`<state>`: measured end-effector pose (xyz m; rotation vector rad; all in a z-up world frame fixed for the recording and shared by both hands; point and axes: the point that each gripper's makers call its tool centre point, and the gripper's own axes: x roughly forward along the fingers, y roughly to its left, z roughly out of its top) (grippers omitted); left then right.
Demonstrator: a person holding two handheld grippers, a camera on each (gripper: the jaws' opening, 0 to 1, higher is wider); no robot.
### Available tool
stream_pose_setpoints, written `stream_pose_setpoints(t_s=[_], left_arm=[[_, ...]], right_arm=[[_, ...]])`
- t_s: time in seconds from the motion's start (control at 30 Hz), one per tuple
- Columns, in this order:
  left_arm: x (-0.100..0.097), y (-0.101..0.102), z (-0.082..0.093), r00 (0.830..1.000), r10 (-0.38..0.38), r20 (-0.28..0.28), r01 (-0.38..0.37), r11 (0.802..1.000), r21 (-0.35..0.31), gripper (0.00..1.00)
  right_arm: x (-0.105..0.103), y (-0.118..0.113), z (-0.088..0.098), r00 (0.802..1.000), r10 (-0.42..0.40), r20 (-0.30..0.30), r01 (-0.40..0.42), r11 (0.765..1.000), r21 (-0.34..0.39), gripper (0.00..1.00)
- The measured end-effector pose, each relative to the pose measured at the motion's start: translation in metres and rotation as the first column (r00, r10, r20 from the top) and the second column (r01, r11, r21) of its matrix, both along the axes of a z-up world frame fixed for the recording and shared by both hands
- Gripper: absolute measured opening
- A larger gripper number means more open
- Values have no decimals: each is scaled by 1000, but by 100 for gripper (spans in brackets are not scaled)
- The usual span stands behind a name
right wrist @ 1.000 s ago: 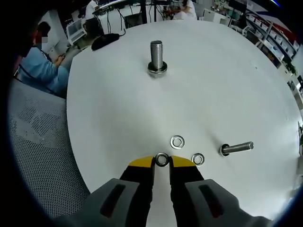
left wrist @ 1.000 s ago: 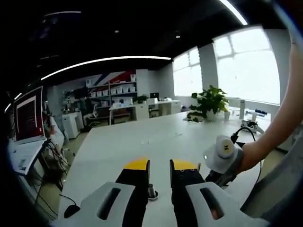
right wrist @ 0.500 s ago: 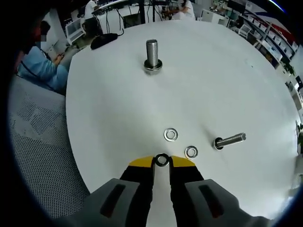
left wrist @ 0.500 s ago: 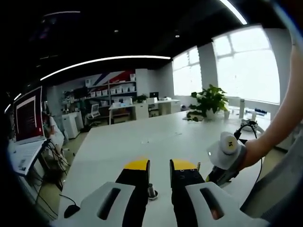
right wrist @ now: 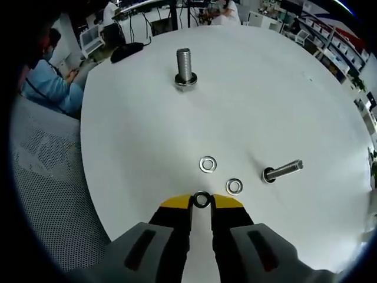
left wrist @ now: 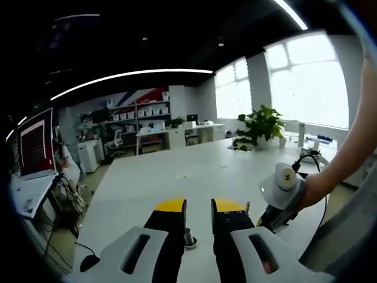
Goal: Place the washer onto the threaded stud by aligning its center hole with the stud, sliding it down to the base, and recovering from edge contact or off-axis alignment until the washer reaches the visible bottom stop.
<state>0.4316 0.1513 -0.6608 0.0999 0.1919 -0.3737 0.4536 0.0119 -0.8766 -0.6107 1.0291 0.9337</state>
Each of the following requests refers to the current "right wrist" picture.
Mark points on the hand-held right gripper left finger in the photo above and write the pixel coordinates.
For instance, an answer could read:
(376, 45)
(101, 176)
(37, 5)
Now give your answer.
(123, 253)

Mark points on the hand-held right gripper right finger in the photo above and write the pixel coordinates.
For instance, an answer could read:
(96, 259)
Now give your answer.
(274, 256)

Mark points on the silver metal washer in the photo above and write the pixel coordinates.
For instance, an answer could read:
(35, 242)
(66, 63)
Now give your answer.
(228, 186)
(201, 193)
(201, 164)

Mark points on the slim threaded steel stud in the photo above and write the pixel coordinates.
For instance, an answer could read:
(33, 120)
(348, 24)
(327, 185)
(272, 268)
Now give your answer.
(284, 171)

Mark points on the thick threaded steel stud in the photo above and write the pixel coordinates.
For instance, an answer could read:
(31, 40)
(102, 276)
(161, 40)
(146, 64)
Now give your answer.
(184, 65)

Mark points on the grey mesh office chair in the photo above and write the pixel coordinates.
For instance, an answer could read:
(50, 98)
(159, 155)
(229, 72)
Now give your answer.
(53, 177)

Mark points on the white laptop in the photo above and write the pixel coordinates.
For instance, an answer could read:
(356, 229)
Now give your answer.
(91, 41)

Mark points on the row of white storage bins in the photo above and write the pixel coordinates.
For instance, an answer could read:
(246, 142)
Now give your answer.
(343, 45)

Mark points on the metal shelf rack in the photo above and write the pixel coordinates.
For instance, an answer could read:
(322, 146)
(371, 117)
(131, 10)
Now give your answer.
(332, 32)

